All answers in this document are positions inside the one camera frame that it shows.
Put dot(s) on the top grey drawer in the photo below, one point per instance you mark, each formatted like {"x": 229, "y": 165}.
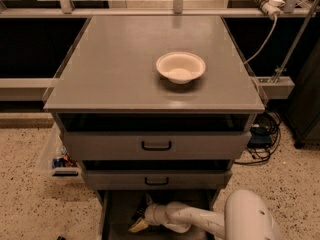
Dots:
{"x": 155, "y": 136}

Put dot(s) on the dark grey side cabinet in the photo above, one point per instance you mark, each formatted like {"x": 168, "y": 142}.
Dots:
{"x": 303, "y": 113}

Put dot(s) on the metal diagonal rod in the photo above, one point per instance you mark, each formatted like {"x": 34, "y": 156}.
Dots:
{"x": 279, "y": 70}

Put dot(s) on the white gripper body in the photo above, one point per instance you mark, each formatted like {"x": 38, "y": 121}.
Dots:
{"x": 154, "y": 214}

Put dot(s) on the white power strip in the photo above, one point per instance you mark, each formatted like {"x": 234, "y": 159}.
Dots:
{"x": 270, "y": 7}

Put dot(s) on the grey rail bracket block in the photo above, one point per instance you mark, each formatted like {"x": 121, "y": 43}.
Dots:
{"x": 268, "y": 90}

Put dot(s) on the clear plastic storage bin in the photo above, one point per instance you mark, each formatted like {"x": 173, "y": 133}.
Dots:
{"x": 55, "y": 163}

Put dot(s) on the blue box on floor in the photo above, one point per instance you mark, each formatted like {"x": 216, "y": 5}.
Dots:
{"x": 260, "y": 138}

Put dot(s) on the grey drawer cabinet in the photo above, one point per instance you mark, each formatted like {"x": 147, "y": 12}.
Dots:
{"x": 113, "y": 69}

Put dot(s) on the black rxbar chocolate bar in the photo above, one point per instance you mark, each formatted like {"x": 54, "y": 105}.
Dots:
{"x": 143, "y": 204}

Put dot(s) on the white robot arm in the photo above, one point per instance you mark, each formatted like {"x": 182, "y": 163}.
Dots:
{"x": 245, "y": 217}

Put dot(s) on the middle grey drawer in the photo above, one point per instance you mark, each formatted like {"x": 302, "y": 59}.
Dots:
{"x": 156, "y": 174}

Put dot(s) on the bottom grey open drawer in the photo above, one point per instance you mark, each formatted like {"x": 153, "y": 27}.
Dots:
{"x": 119, "y": 207}

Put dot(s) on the white paper bowl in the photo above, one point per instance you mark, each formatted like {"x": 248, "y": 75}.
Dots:
{"x": 180, "y": 67}

